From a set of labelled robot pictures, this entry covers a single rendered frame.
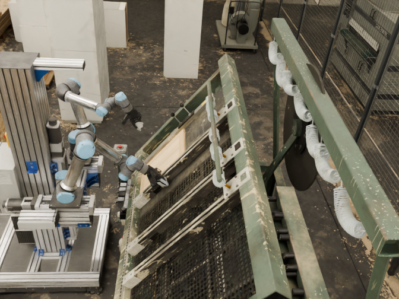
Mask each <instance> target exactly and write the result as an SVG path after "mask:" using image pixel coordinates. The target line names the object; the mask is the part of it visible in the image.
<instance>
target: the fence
mask: <svg viewBox="0 0 399 299"><path fill-rule="evenodd" d="M212 96H213V97H214V98H215V99H216V95H215V94H214V93H212ZM205 101H206V99H205V100H204V101H203V102H205ZM203 102H202V103H201V104H200V105H199V106H198V107H197V108H196V109H195V110H194V115H193V116H192V117H191V118H190V119H189V120H188V121H187V122H186V123H185V124H184V125H183V126H182V127H181V128H179V129H178V127H177V128H176V129H175V130H174V131H173V132H172V133H171V134H170V135H169V136H168V137H167V138H166V139H165V140H164V141H163V142H162V143H161V144H160V145H159V146H158V147H157V148H156V149H155V150H154V151H153V152H152V153H151V154H150V155H149V156H148V157H147V158H146V159H145V160H144V161H143V162H144V163H146V164H148V163H149V162H150V161H151V160H152V159H153V158H154V157H155V156H156V155H157V154H158V153H159V152H160V151H161V150H162V149H163V148H164V147H165V146H166V145H167V144H168V143H169V142H170V141H171V140H172V139H173V138H174V137H175V136H176V135H177V134H178V133H179V132H180V131H181V130H182V129H186V128H187V127H188V126H189V125H190V124H191V123H192V122H193V121H194V120H195V119H196V118H197V117H198V116H199V115H200V114H201V113H202V112H203V111H204V110H205V109H206V102H205V103H204V104H203ZM202 104H203V105H202Z"/></svg>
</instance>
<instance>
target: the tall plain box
mask: <svg viewBox="0 0 399 299"><path fill-rule="evenodd" d="M43 7H44V12H45V19H46V26H47V33H48V37H49V44H50V52H51V57H52V58H58V59H85V68H84V71H54V74H55V82H56V87H57V86H58V85H59V84H61V83H63V82H64V81H66V80H67V79H69V78H75V79H76V80H78V81H79V82H80V84H81V88H80V89H79V91H80V96H82V97H85V98H88V99H90V100H93V101H96V102H98V103H101V104H103V103H104V102H105V100H106V99H107V98H108V96H109V91H110V89H109V73H108V64H107V49H106V33H105V15H104V6H103V0H43ZM58 100H59V107H60V111H61V119H62V120H64V121H65V123H77V121H76V118H75V115H74V112H73V110H72V107H71V103H70V102H68V103H66V102H64V101H62V100H60V99H59V98H58ZM83 109H84V112H85V115H86V118H87V121H89V122H90V123H102V121H103V117H100V116H98V115H97V114H96V112H94V111H92V110H89V109H86V108H84V107H83Z"/></svg>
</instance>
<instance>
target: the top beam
mask: <svg viewBox="0 0 399 299"><path fill-rule="evenodd" d="M218 66H219V70H220V78H221V84H222V89H223V95H224V102H225V105H226V104H227V103H228V102H229V101H230V100H231V99H232V98H234V100H235V107H234V108H232V109H231V111H230V112H228V113H227V120H228V124H229V131H230V138H231V142H232V145H233V144H234V143H235V142H236V141H237V140H238V139H240V138H241V137H242V139H243V145H244V149H243V150H241V151H240V152H239V153H238V154H237V155H235V156H234V160H235V167H236V174H238V173H239V172H241V171H242V170H243V169H244V168H245V167H247V166H248V169H249V174H250V178H251V179H250V180H248V181H247V182H246V183H245V184H244V185H243V186H241V187H240V188H239V192H240V199H241V203H242V210H243V217H244V221H245V228H246V235H247V239H248V246H249V252H250V257H251V263H252V270H253V275H254V282H255V289H256V296H257V299H292V296H291V293H290V288H289V284H288V281H287V276H286V271H285V268H284V264H283V259H282V256H281V251H280V247H279V244H278V239H277V235H276V230H275V227H274V222H273V218H272V215H271V210H270V205H269V202H268V198H267V193H266V189H265V185H264V181H263V178H262V173H261V168H260V165H259V161H258V156H257V151H256V148H255V144H254V139H253V136H252V131H251V127H250V123H249V119H248V114H247V111H246V106H245V102H244V99H243V94H242V89H241V86H240V82H239V77H238V72H237V69H236V65H235V60H234V59H233V58H231V57H230V56H229V55H228V54H226V53H225V54H224V55H223V56H222V57H221V59H220V60H219V61H218Z"/></svg>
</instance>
